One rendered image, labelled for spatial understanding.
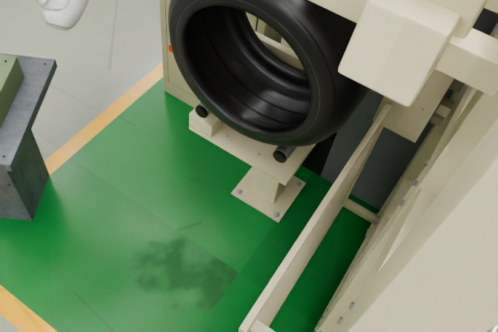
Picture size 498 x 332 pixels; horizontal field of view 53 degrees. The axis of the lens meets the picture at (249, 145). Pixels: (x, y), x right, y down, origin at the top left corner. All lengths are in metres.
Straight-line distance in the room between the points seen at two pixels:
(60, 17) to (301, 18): 0.77
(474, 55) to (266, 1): 0.56
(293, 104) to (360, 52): 0.98
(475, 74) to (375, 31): 0.16
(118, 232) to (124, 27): 1.36
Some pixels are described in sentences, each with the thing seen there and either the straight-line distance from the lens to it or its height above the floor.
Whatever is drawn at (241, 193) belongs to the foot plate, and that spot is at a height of 0.01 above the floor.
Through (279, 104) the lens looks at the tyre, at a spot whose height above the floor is 0.91.
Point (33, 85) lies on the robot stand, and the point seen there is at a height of 0.65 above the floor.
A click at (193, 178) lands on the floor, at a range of 2.47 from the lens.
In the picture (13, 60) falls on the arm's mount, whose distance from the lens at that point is 1.99.
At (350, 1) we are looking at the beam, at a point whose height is 1.67.
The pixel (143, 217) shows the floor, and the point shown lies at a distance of 2.37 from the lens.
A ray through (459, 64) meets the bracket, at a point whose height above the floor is 1.66.
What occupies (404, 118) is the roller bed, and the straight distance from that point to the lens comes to 1.58.
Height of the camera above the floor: 2.08
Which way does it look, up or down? 53 degrees down
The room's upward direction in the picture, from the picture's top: 10 degrees clockwise
